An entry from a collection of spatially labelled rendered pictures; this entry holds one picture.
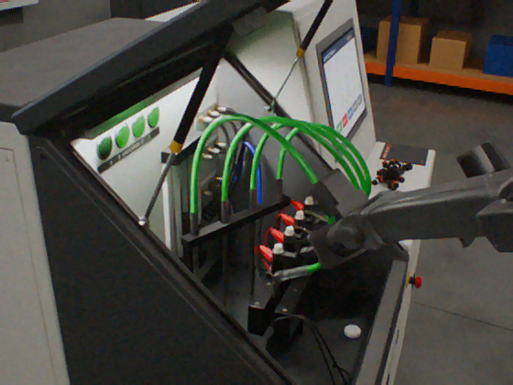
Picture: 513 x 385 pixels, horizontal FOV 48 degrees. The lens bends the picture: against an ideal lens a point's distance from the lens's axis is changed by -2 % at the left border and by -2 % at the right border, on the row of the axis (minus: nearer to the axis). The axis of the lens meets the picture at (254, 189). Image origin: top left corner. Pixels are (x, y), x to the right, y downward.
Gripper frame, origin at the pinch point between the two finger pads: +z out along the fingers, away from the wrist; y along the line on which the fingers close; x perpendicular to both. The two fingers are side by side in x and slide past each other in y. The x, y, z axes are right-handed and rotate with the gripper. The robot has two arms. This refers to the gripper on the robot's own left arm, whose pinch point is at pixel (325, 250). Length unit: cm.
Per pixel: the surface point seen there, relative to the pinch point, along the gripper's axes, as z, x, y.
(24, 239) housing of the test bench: 5, -24, 48
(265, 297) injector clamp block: 29.4, 2.5, 6.8
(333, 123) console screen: 44, -34, -36
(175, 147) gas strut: -21.0, -21.6, 22.1
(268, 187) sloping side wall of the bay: 45, -24, -11
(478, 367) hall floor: 136, 67, -93
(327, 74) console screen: 38, -46, -38
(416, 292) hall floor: 177, 30, -103
